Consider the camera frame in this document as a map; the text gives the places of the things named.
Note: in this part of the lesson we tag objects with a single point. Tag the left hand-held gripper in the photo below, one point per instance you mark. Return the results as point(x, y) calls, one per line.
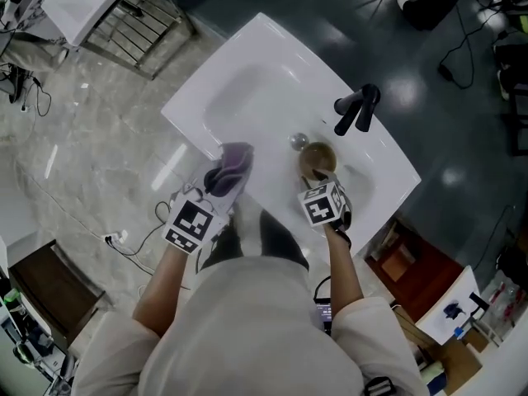
point(189, 225)

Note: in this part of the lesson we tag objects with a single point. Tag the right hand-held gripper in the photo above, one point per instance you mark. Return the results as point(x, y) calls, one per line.
point(319, 206)

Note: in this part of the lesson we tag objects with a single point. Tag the tan wooden bowl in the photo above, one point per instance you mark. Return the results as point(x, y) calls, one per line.
point(319, 157)

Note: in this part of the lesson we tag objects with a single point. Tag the purple grey cloth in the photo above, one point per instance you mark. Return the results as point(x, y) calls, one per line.
point(235, 159)

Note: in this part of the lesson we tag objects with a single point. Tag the person's right forearm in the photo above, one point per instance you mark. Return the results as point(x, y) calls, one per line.
point(344, 274)

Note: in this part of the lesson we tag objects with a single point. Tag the person's left forearm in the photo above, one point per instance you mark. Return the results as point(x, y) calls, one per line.
point(165, 287)

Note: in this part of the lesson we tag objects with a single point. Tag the chrome drain stopper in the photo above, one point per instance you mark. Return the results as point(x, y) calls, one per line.
point(298, 140)

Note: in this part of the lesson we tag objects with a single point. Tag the person's left leg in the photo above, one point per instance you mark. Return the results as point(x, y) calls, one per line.
point(222, 250)

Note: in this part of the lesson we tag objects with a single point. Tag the person's leg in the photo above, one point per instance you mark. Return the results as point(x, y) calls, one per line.
point(284, 241)
point(222, 250)

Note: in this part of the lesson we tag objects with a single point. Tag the person's right leg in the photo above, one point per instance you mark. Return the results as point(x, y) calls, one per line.
point(284, 241)

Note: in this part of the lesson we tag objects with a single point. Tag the black curved sink faucet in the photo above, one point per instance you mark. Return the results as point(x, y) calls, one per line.
point(367, 101)

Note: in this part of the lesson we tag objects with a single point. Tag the white power strip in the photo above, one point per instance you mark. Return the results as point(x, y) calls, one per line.
point(115, 237)

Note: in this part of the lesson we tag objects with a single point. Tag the black phone screen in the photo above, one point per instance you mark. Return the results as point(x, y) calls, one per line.
point(323, 316)

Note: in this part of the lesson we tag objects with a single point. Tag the white ceramic sink basin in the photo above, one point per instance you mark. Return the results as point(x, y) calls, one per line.
point(268, 56)

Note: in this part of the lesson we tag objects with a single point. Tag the reddish wooden cabinet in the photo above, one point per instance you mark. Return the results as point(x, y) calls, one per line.
point(433, 279)

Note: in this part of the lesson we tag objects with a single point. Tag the person's white shirt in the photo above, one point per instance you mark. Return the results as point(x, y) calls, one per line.
point(255, 336)

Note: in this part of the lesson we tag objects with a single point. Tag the steel sink stand with shelf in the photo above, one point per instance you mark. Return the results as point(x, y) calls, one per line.
point(119, 35)

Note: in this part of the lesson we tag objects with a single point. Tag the white stone slab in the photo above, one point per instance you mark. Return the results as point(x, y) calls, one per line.
point(437, 324)

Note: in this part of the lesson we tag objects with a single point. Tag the dark blue teapot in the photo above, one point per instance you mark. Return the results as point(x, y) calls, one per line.
point(453, 309)

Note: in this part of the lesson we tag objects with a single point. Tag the dark brown wooden cabinet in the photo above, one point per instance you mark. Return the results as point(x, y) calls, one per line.
point(53, 295)

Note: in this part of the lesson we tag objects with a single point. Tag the black tap fixture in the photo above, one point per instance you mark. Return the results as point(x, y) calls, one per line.
point(478, 303)

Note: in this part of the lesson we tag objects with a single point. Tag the clear plastic bin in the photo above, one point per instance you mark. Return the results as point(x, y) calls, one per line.
point(507, 299)

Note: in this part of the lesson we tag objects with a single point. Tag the white sink with white faucet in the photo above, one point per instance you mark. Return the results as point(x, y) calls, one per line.
point(95, 2)

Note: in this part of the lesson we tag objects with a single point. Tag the brown cardboard box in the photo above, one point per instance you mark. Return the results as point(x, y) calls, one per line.
point(460, 361)

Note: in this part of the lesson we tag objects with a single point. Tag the grey fabric bag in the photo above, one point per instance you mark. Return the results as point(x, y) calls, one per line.
point(29, 52)

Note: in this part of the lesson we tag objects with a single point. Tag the marble patterned board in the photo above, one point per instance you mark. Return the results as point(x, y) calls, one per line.
point(33, 19)

